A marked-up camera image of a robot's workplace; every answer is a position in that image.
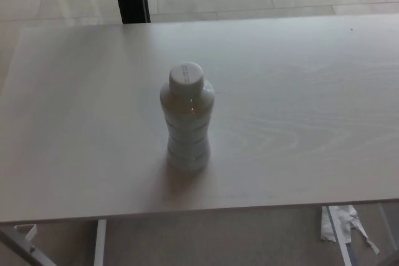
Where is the white slanted table leg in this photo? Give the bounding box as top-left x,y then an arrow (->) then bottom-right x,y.
327,206 -> 355,266

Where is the crumpled white paper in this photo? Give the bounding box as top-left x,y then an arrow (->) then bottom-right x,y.
320,205 -> 380,255

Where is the white table frame bracket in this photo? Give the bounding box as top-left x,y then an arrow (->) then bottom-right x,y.
16,224 -> 39,253

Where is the grey diagonal table brace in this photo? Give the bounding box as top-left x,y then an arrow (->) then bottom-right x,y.
0,227 -> 59,266

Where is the white capped plastic bottle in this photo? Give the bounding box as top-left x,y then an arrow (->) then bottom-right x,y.
159,62 -> 216,172

